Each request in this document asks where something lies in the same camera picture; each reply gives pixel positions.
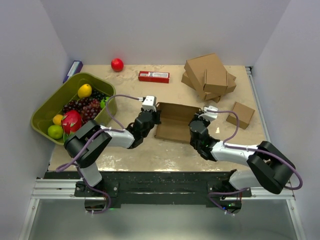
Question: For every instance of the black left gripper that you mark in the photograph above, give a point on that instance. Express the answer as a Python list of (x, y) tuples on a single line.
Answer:
[(156, 114)]

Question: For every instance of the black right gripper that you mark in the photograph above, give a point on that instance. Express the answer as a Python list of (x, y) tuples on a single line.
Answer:
[(206, 122)]

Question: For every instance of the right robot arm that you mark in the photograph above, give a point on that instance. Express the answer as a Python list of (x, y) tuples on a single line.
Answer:
[(268, 167)]

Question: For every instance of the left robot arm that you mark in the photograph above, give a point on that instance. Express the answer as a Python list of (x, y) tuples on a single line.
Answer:
[(86, 145)]

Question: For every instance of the lone small cardboard box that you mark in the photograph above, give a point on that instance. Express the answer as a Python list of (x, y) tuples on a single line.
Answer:
[(244, 113)]

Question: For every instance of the top small cardboard box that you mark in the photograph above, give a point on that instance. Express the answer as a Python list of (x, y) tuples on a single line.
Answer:
[(218, 82)]

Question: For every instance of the large stacked cardboard box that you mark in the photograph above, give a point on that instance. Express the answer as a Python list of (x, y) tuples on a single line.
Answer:
[(196, 67)]

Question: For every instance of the purple flat box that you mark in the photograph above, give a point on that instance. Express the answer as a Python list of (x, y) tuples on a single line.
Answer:
[(75, 68)]

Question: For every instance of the red rectangular carton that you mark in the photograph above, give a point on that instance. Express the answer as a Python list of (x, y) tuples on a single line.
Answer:
[(154, 77)]

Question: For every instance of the red grape bunch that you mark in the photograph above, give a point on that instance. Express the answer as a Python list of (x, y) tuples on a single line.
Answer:
[(90, 111)]

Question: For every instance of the red apple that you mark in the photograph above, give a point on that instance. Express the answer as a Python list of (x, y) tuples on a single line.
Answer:
[(117, 65)]

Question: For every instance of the yellow lemon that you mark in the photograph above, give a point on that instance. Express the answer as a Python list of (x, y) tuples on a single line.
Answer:
[(84, 91)]

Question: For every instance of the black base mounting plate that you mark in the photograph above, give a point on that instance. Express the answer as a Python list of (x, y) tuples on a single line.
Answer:
[(156, 188)]

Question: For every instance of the dark purple grape bunch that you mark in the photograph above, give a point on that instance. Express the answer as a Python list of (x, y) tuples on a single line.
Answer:
[(78, 105)]

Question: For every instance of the red dragon fruit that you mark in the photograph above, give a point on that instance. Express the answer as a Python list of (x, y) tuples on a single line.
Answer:
[(71, 122)]

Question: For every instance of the small orange fruit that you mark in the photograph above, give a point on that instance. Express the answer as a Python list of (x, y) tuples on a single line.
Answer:
[(57, 119)]

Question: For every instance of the green lime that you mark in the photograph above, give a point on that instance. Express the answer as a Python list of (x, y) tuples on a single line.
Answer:
[(55, 132)]

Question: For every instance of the olive green plastic bin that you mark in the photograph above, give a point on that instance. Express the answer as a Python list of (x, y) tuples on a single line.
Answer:
[(41, 119)]

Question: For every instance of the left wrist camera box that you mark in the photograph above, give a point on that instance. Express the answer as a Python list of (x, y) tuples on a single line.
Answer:
[(149, 103)]

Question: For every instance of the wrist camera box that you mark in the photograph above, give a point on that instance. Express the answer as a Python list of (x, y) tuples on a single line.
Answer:
[(149, 103), (209, 113)]

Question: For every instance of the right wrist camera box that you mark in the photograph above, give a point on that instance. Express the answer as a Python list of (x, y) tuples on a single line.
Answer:
[(209, 113)]

